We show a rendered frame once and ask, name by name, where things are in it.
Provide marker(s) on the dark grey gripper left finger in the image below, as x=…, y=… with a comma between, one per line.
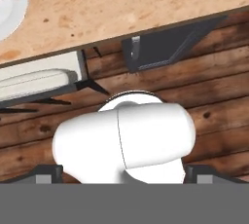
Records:
x=48, y=173

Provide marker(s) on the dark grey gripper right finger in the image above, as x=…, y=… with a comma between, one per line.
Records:
x=198, y=172

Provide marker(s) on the white plate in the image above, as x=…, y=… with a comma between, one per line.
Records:
x=13, y=13

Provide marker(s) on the white rounded object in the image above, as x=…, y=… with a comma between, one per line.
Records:
x=129, y=137

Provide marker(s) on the white cushioned stool black legs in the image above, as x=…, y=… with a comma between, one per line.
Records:
x=35, y=80

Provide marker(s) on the dark grey stool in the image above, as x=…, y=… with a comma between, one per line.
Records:
x=155, y=47

